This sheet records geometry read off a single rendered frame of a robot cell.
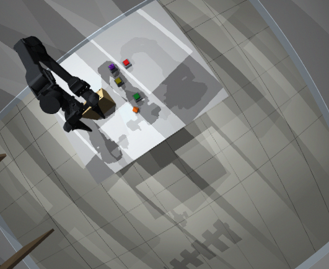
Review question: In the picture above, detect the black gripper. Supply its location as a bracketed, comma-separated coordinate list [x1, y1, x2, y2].
[61, 92, 105, 133]

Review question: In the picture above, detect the yellow button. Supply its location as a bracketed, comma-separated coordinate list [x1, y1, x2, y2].
[114, 77, 124, 87]

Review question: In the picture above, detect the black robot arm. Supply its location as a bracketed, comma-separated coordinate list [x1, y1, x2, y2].
[13, 36, 94, 124]

